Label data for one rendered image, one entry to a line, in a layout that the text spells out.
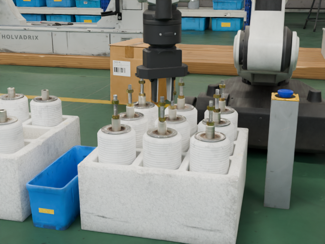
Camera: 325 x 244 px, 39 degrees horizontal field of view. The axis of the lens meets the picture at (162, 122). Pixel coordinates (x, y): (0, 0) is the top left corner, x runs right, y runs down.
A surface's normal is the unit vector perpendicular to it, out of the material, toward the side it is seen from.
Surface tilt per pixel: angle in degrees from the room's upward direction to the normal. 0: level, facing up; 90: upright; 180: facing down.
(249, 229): 0
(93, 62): 90
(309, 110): 46
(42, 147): 90
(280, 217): 0
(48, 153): 90
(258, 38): 60
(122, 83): 89
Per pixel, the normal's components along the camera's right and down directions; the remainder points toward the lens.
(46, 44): -0.24, 0.29
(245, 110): -0.17, -0.46
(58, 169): 0.97, 0.04
